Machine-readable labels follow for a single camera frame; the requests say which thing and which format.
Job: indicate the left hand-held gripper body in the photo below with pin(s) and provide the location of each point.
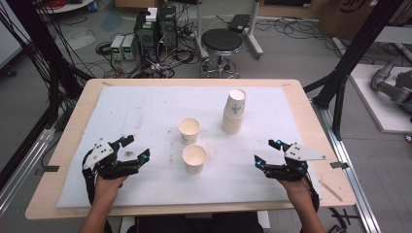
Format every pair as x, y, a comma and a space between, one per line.
102, 152

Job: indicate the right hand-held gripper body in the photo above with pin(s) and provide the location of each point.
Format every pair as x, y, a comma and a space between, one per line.
299, 152

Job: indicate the stack of paper cups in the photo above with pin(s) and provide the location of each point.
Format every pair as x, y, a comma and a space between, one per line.
233, 119

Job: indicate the white floral paper cup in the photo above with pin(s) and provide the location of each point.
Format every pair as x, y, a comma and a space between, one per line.
194, 158
188, 129

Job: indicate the person's right hand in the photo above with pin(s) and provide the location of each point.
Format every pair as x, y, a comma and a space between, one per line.
298, 189

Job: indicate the person's left hand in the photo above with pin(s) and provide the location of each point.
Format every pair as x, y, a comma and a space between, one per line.
107, 189

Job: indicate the black tape strip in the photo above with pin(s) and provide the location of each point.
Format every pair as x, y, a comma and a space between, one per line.
48, 169
340, 165

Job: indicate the tan tape strip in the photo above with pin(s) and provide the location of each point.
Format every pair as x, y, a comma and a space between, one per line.
330, 191

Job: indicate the person's dark clothing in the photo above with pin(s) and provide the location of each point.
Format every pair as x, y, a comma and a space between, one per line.
194, 225

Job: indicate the white platform board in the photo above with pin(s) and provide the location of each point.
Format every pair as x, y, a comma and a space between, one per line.
372, 100

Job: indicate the grey power supply unit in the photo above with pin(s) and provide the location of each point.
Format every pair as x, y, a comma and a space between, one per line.
129, 48
117, 47

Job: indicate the black computer tower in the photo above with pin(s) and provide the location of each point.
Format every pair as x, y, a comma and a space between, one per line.
145, 39
167, 27

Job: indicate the white-legged desk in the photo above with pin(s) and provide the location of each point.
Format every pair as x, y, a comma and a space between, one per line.
255, 35

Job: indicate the black round stool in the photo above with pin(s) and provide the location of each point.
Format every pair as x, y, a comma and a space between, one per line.
221, 40

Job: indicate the black flat device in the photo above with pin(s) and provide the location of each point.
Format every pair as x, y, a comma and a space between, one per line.
239, 23

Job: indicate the small white box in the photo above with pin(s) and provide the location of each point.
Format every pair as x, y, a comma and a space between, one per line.
151, 14

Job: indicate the printed cardboard box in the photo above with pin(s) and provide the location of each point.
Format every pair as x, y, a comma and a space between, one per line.
353, 16

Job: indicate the aluminium floor rail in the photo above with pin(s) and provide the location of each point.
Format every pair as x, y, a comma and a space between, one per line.
353, 181
22, 174

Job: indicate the black metal frame post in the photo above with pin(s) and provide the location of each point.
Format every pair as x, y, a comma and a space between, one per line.
353, 53

